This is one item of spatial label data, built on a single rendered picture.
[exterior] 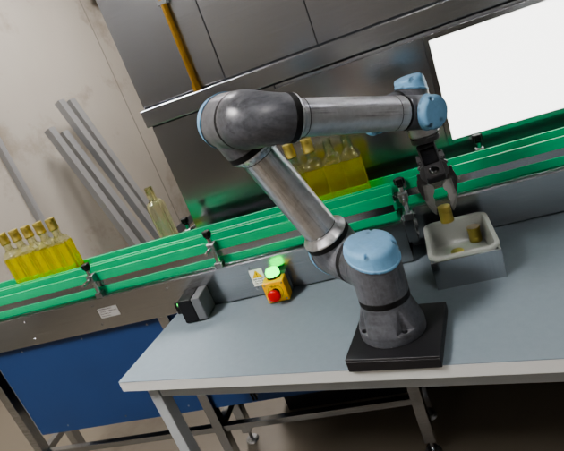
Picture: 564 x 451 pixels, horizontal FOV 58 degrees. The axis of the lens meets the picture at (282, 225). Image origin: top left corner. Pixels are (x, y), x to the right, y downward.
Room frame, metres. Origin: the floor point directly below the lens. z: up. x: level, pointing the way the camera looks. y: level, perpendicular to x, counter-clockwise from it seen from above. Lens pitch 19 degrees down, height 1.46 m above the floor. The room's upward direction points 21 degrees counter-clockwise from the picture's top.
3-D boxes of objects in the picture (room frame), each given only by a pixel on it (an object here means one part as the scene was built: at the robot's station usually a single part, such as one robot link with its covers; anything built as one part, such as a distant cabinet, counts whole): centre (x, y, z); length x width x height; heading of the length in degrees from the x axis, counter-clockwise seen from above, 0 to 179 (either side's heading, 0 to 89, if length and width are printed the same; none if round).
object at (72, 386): (1.70, 0.46, 0.54); 1.59 x 0.18 x 0.43; 72
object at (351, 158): (1.51, -0.27, 0.99); 0.06 x 0.06 x 0.21; 71
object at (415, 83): (1.25, -0.41, 1.22); 0.09 x 0.08 x 0.11; 111
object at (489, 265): (1.25, -0.44, 0.79); 0.27 x 0.17 x 0.08; 162
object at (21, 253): (1.91, 0.94, 1.02); 0.06 x 0.06 x 0.28; 72
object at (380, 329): (1.01, -0.16, 0.83); 0.15 x 0.15 x 0.10
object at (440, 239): (1.22, -0.43, 0.80); 0.22 x 0.17 x 0.09; 162
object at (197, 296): (1.51, 0.35, 0.79); 0.08 x 0.08 x 0.08; 72
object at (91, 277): (1.64, 0.67, 0.94); 0.07 x 0.04 x 0.13; 162
